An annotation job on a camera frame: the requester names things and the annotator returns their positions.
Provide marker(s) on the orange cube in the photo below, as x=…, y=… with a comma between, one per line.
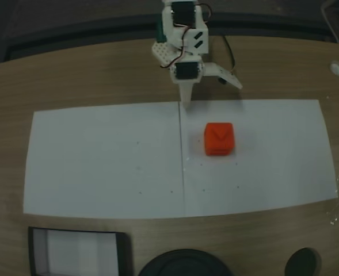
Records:
x=218, y=139

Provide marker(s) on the dark-rimmed open box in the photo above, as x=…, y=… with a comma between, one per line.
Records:
x=77, y=253

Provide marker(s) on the green clamp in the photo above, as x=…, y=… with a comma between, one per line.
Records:
x=161, y=33

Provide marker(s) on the white paper sheet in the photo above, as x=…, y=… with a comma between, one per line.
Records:
x=272, y=161
x=100, y=161

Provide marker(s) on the white round cap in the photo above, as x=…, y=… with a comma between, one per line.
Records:
x=336, y=68

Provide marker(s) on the black round object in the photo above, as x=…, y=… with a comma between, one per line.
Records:
x=186, y=266

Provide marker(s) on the black round table grommet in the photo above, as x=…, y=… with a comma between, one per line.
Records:
x=301, y=263

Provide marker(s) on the black camera module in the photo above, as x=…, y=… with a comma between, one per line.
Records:
x=222, y=80

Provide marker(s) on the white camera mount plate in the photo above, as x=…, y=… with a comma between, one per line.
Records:
x=225, y=74

